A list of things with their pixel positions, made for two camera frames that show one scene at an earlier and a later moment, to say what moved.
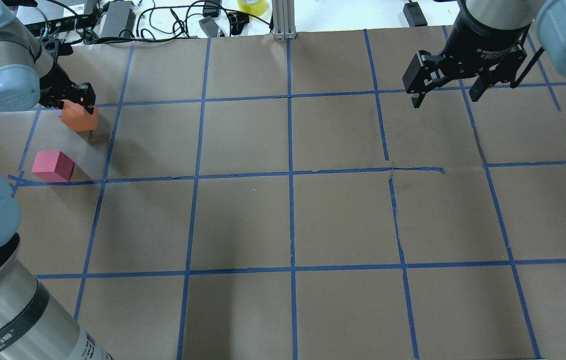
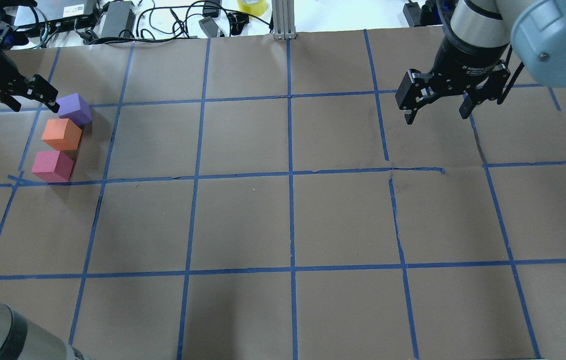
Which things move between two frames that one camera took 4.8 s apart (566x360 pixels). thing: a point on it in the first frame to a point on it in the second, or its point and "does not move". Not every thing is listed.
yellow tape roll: [257, 7] does not move
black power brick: [414, 14] does not move
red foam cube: [53, 166] does not move
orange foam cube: [78, 117] to [62, 134]
